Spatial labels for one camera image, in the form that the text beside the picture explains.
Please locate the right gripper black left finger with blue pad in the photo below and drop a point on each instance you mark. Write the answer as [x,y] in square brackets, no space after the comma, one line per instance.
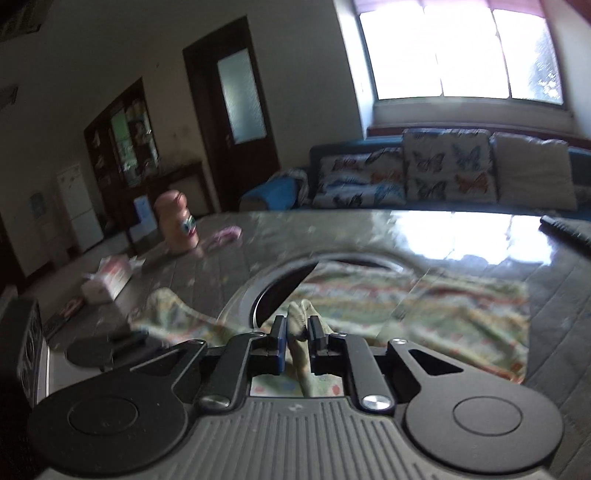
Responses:
[126,420]

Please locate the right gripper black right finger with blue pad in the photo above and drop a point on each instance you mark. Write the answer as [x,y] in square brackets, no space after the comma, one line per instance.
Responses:
[458,415]

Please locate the floral green baby garment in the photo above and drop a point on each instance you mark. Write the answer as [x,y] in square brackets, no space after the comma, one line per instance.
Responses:
[483,322]

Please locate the tissue box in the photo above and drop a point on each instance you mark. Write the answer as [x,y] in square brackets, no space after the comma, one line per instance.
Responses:
[113,274]

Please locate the white refrigerator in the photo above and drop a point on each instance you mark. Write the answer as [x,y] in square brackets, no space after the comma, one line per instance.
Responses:
[78,207]

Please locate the pink cartoon bottle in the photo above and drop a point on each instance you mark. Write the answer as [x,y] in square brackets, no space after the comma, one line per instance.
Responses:
[177,225]

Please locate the black remote control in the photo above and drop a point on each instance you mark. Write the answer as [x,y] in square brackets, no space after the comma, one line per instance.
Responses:
[565,234]

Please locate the small pink toy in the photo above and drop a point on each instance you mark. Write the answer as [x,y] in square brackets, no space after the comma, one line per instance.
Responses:
[222,237]

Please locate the tall butterfly print cushion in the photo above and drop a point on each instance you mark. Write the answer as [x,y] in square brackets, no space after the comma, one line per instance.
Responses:
[449,165]

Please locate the low butterfly print cushion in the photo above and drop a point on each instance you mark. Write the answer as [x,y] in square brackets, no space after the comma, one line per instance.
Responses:
[369,180]

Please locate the plain beige cushion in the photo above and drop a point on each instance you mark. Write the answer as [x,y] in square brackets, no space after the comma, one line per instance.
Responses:
[533,173]

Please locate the blue sofa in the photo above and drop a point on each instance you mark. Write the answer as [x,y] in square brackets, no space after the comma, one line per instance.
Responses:
[279,193]

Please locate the grey cloth on armrest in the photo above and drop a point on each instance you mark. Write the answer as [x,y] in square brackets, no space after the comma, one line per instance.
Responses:
[302,185]

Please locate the dark wooden door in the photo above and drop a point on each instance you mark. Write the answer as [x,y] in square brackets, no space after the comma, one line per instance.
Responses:
[227,95]

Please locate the large bright window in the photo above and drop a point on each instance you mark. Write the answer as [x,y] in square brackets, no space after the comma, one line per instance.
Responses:
[454,62]

